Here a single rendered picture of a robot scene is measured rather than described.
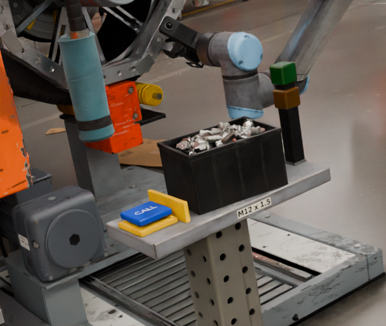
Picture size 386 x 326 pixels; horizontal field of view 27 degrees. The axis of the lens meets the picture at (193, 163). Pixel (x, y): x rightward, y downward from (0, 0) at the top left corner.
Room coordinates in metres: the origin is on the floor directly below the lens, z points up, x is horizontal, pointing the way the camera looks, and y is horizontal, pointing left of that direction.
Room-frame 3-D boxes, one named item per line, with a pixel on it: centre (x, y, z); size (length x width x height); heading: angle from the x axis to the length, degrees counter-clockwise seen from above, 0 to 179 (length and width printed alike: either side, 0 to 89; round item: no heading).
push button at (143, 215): (1.39, 0.10, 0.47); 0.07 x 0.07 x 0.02; 33
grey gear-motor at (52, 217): (1.88, 0.41, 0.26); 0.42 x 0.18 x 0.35; 33
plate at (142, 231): (1.39, 0.10, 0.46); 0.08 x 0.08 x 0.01; 33
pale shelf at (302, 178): (1.48, -0.04, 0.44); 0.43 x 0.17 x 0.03; 123
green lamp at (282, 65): (1.58, -0.21, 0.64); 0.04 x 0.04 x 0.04; 33
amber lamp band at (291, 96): (1.58, -0.21, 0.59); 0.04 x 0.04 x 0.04; 33
